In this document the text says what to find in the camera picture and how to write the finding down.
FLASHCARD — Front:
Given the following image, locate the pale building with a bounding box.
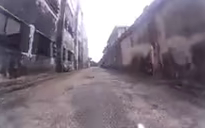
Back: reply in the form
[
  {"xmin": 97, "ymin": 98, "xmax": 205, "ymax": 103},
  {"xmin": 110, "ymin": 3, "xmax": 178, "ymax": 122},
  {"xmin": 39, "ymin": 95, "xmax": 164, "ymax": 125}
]
[{"xmin": 106, "ymin": 25, "xmax": 129, "ymax": 48}]

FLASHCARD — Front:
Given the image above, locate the worn grey-brown alley road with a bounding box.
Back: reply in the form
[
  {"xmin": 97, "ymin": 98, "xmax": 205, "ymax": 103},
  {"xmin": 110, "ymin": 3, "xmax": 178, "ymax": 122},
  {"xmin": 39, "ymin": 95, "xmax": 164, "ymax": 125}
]
[{"xmin": 0, "ymin": 66, "xmax": 205, "ymax": 128}]

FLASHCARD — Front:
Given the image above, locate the dark multi-storey building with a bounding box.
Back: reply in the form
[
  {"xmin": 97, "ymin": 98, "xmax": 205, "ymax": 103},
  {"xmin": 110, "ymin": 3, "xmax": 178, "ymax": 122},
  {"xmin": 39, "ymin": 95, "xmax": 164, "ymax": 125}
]
[{"xmin": 0, "ymin": 0, "xmax": 90, "ymax": 79}]

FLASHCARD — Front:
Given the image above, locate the stained grey wall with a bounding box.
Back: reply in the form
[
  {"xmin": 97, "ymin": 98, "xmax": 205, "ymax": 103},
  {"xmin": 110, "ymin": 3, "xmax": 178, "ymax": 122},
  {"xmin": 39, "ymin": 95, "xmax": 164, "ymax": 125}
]
[{"xmin": 99, "ymin": 0, "xmax": 205, "ymax": 88}]

